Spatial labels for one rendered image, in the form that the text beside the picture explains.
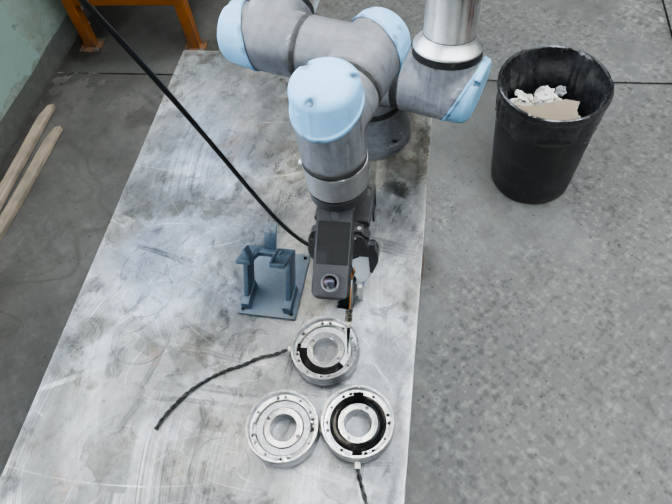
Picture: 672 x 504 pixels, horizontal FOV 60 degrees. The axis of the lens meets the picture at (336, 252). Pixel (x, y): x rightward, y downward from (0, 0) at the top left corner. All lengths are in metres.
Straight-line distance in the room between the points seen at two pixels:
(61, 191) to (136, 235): 1.38
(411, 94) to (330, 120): 0.46
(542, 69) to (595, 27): 0.84
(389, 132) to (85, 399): 0.70
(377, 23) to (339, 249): 0.26
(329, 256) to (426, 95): 0.41
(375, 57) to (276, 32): 0.12
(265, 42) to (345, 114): 0.17
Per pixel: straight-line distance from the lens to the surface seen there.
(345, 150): 0.61
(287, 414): 0.89
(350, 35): 0.67
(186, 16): 2.81
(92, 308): 1.11
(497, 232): 2.06
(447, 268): 1.96
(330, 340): 0.93
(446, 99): 1.01
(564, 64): 2.08
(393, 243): 1.04
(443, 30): 0.98
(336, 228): 0.71
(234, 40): 0.73
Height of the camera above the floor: 1.66
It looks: 56 degrees down
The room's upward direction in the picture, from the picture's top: 10 degrees counter-clockwise
